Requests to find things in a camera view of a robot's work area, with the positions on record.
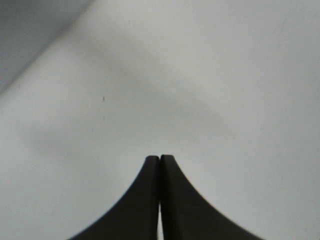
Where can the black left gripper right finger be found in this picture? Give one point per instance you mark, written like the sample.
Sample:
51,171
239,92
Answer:
186,215

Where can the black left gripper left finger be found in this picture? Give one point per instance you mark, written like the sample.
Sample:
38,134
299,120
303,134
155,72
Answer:
135,215

